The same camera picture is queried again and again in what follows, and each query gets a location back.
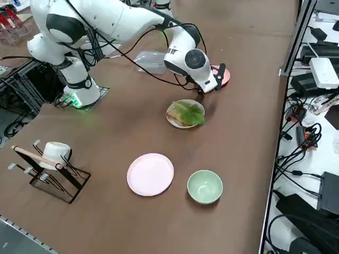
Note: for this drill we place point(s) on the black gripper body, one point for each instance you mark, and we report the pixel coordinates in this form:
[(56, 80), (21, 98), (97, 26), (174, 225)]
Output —
[(218, 83)]

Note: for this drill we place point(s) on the green lettuce leaf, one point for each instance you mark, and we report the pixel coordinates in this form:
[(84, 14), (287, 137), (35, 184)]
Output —
[(190, 113)]

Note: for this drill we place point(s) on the brown crust bread slice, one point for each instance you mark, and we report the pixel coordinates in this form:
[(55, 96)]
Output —
[(173, 114)]

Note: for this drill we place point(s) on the mint green bowl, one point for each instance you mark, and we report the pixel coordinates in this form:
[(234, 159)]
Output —
[(204, 185)]

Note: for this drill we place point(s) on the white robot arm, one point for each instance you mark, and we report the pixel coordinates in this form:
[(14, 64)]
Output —
[(119, 18), (162, 4)]

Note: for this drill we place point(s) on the salmon pink round plate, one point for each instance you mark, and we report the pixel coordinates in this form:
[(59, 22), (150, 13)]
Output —
[(227, 76)]

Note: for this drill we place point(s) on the white round plate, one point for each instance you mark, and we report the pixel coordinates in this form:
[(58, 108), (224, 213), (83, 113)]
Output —
[(182, 126)]

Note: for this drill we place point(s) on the pale pinkish round plate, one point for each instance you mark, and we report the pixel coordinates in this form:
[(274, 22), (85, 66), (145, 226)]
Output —
[(150, 174)]

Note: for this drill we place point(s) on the clear plastic food container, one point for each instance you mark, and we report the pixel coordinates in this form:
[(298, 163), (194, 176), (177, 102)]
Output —
[(148, 62)]

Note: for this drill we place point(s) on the orange and black plug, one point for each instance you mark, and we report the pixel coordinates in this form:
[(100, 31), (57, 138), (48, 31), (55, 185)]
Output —
[(296, 113)]

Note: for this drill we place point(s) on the small black power adapter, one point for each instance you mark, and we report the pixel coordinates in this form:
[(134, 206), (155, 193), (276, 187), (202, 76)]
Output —
[(301, 135)]

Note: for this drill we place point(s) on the black flat device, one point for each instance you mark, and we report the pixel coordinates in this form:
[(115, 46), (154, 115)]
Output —
[(323, 51)]

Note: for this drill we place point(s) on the white router box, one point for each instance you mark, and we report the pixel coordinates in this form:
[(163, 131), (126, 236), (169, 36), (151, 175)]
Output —
[(324, 72)]

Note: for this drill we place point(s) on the colourful printed packet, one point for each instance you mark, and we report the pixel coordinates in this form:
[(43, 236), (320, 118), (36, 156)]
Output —
[(325, 104)]

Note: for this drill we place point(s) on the black box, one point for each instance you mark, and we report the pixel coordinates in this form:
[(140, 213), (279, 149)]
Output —
[(329, 190)]

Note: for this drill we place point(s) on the black bag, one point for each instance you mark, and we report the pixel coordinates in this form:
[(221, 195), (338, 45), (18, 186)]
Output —
[(304, 219)]

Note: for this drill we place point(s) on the white cup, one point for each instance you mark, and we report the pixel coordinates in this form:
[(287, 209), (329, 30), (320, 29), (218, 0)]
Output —
[(54, 152)]

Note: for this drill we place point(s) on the clear acrylic rack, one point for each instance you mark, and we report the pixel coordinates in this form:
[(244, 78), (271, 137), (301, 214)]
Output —
[(13, 26)]

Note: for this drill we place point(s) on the aluminium frame post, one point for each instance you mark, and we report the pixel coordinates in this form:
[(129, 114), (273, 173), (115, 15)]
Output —
[(297, 39)]

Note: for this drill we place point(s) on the black metal shelf frame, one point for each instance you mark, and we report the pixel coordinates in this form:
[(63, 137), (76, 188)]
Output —
[(26, 79)]

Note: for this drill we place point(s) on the aluminium edge rail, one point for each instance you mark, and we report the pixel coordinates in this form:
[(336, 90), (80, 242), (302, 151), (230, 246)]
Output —
[(26, 232)]

